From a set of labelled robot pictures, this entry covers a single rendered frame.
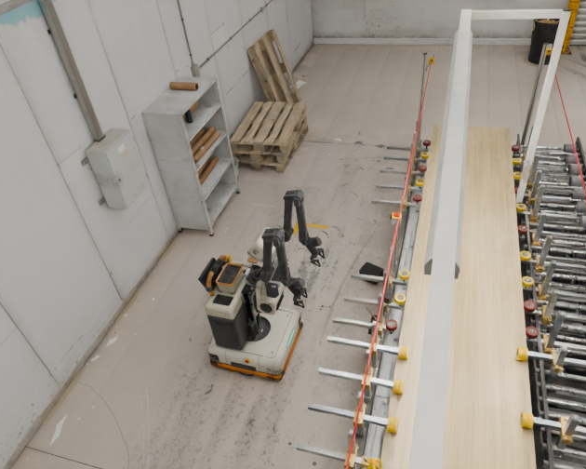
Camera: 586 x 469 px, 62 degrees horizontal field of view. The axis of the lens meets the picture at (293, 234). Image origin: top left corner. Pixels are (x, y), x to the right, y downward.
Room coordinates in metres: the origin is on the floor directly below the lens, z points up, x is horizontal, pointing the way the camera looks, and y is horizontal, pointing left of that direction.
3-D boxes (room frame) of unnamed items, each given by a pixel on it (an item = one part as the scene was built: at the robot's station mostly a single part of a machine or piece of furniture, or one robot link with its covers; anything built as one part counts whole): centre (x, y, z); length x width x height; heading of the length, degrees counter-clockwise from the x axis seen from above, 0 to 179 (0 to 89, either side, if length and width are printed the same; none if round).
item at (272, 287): (2.63, 0.16, 0.99); 0.28 x 0.16 x 0.22; 157
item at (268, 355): (2.74, 0.43, 0.16); 0.67 x 0.64 x 0.25; 67
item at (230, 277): (2.78, 0.54, 0.87); 0.23 x 0.15 x 0.11; 157
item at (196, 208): (4.92, 0.98, 0.78); 0.90 x 0.45 x 1.55; 159
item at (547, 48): (4.40, -2.58, 1.25); 0.15 x 0.08 x 1.10; 159
